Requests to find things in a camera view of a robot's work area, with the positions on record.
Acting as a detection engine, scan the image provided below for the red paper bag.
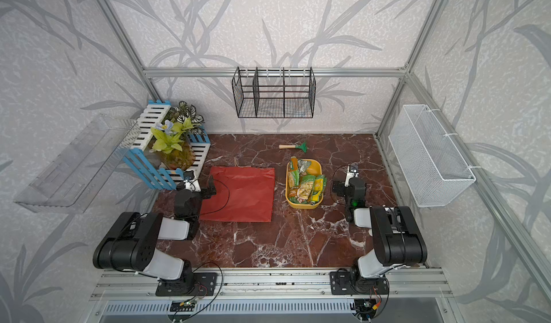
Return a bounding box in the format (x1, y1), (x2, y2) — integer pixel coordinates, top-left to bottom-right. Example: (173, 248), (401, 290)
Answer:
(199, 166), (276, 223)

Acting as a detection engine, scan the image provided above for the mushroom soup packet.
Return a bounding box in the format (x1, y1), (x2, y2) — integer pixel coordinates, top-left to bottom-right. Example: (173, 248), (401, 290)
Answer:
(296, 175), (317, 203)

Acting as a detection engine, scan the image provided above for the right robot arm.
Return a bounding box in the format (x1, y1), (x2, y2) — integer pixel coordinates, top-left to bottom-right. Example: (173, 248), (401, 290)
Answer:
(330, 178), (428, 295)

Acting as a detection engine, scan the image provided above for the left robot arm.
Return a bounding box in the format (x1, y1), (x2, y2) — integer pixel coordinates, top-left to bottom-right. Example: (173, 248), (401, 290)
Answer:
(93, 180), (218, 299)

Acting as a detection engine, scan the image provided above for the yellow plastic tray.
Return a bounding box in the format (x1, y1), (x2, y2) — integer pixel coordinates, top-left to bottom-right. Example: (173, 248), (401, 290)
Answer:
(285, 159), (325, 210)

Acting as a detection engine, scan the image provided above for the potted artificial plant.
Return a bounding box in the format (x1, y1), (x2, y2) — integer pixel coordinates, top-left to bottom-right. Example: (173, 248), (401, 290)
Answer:
(150, 101), (205, 170)

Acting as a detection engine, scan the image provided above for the orange green packet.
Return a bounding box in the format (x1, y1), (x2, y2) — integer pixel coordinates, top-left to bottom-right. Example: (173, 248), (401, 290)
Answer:
(287, 157), (300, 188)

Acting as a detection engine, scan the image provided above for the blue white wooden crate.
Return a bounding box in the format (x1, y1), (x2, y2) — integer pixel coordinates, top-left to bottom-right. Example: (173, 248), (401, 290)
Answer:
(123, 100), (210, 192)

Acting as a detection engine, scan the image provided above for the green toy rake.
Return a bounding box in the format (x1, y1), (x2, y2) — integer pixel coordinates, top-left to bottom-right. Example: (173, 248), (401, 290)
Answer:
(278, 142), (307, 153)

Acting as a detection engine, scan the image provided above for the clear acrylic shelf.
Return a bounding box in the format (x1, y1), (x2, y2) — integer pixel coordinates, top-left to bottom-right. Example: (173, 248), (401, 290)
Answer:
(14, 114), (140, 214)

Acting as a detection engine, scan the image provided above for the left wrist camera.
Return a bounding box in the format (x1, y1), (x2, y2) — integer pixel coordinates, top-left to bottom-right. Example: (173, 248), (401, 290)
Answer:
(181, 170), (199, 192)

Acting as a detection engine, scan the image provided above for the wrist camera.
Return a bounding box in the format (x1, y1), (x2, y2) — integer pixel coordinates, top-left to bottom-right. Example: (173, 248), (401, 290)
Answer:
(344, 164), (359, 187)
(181, 170), (199, 192)

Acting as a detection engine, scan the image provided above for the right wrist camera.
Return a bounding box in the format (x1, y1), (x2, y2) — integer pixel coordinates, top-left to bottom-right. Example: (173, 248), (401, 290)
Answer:
(344, 164), (359, 187)

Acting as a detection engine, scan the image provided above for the white wire basket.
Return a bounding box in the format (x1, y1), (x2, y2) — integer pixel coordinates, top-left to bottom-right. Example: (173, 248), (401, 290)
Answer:
(388, 104), (476, 208)

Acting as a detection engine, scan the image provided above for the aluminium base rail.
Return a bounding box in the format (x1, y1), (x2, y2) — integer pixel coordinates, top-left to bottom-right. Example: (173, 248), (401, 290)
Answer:
(90, 268), (453, 301)

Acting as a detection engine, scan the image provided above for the black wire basket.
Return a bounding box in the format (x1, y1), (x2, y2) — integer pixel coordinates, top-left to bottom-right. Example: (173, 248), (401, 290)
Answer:
(231, 68), (317, 119)

